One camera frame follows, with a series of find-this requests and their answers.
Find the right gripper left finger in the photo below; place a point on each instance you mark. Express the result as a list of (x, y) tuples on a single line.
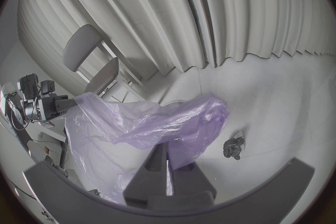
[(147, 181)]

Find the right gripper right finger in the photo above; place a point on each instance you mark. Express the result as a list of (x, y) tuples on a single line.
[(194, 183)]

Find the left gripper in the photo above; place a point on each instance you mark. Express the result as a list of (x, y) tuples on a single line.
[(47, 108)]

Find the purple plastic bag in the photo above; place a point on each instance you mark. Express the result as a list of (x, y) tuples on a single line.
[(157, 123)]

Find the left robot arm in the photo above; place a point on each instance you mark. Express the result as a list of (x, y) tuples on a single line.
[(27, 85)]

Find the crumpled black plastic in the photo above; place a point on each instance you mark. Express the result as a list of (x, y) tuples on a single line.
[(232, 148)]

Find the grey and white chair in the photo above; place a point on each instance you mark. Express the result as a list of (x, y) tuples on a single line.
[(78, 47)]

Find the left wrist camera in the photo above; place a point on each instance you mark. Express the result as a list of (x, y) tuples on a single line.
[(47, 87)]

